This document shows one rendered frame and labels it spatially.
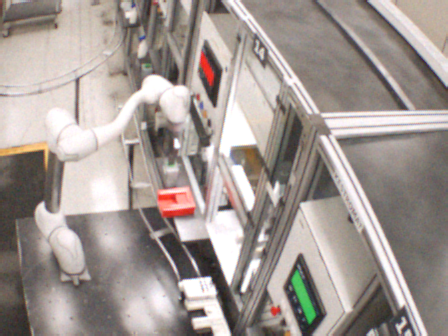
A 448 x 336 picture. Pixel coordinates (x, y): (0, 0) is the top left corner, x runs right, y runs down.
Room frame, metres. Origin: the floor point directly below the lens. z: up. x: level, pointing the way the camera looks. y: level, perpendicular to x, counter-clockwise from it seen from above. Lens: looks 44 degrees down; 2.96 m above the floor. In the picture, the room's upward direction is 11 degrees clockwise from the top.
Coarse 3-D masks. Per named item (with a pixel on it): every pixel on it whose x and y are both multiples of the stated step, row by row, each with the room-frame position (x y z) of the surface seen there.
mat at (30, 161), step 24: (0, 168) 2.50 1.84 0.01; (24, 168) 2.57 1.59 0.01; (0, 192) 2.25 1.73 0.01; (24, 192) 2.32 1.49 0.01; (0, 216) 2.02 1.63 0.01; (24, 216) 2.10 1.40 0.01; (0, 240) 1.80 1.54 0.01; (0, 264) 1.59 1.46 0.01; (0, 288) 1.38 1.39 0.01; (0, 312) 1.18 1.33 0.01; (24, 312) 1.27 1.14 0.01
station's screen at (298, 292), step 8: (296, 272) 0.97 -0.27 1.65; (296, 280) 0.95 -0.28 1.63; (304, 280) 0.92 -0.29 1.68; (288, 288) 0.97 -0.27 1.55; (296, 288) 0.93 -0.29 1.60; (304, 288) 0.90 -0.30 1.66; (288, 296) 0.95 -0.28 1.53; (296, 296) 0.91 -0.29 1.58; (304, 296) 0.88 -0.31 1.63; (312, 296) 0.85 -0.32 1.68; (296, 304) 0.90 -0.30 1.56; (304, 304) 0.86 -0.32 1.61; (312, 304) 0.83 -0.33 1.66; (296, 312) 0.88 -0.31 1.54; (304, 312) 0.84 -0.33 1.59; (312, 312) 0.82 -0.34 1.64; (304, 320) 0.83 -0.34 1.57; (312, 320) 0.80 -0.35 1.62; (304, 328) 0.80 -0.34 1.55
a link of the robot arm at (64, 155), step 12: (60, 132) 1.53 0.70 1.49; (72, 132) 1.53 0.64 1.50; (84, 132) 1.55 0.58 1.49; (60, 144) 1.46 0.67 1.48; (72, 144) 1.47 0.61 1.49; (84, 144) 1.50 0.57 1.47; (96, 144) 1.54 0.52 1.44; (60, 156) 1.44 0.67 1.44; (72, 156) 1.45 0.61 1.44; (84, 156) 1.49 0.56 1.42
